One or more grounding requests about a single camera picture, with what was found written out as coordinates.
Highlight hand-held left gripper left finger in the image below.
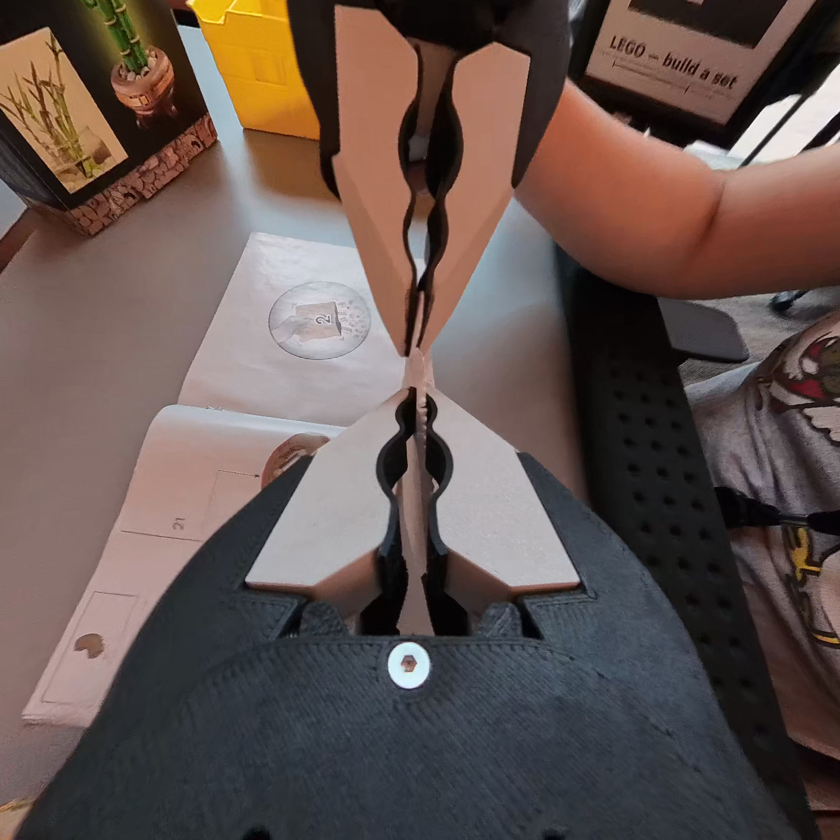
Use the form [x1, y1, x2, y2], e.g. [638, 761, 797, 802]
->
[246, 387, 418, 636]

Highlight small white paper bag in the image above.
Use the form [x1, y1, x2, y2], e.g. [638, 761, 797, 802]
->
[399, 348, 435, 637]

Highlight yellow plastic bin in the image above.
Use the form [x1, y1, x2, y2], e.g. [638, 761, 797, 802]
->
[185, 0, 324, 142]

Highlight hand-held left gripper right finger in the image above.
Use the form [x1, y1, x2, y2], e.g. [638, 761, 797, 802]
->
[423, 392, 582, 635]

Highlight person's right forearm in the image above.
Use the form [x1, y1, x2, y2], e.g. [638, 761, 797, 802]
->
[515, 79, 840, 301]

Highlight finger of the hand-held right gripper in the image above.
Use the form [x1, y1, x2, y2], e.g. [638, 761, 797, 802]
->
[419, 42, 531, 355]
[331, 3, 422, 358]

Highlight white instruction booklet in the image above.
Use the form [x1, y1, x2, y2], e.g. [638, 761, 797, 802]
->
[21, 403, 345, 727]

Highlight person's printed shirt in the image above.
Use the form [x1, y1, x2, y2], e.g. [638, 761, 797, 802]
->
[682, 314, 840, 815]

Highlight grey rounded pad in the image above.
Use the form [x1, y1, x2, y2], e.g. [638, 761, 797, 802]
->
[658, 297, 750, 363]

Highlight black bamboo picture box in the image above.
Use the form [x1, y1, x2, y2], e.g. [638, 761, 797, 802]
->
[0, 0, 219, 238]

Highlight framed marker sign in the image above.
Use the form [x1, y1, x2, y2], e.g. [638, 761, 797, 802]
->
[583, 0, 818, 127]

